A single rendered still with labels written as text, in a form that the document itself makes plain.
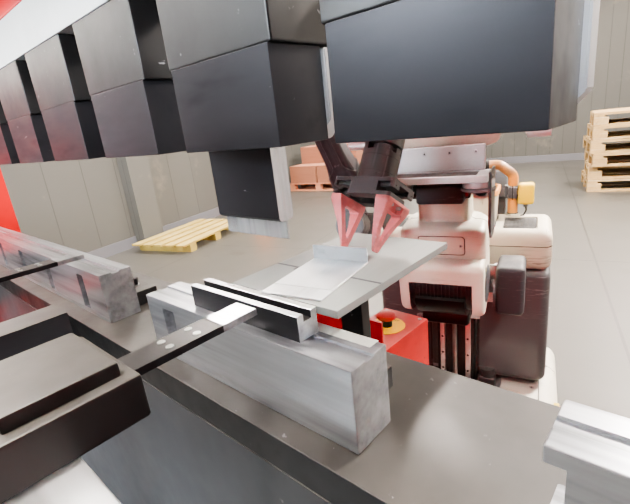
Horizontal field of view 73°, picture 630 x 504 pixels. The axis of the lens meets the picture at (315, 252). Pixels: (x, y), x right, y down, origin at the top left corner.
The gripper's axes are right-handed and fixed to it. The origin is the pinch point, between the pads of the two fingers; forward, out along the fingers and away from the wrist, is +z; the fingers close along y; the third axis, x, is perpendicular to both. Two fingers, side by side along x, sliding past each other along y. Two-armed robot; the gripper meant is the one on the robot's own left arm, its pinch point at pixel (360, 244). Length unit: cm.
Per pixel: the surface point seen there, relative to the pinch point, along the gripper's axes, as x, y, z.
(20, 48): -35, -47, -17
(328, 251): -3.3, -2.7, 2.3
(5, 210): 10, -215, 6
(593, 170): 520, -53, -220
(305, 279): -9.3, -0.5, 7.1
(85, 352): -33.7, -0.3, 17.8
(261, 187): -22.7, 2.4, -0.4
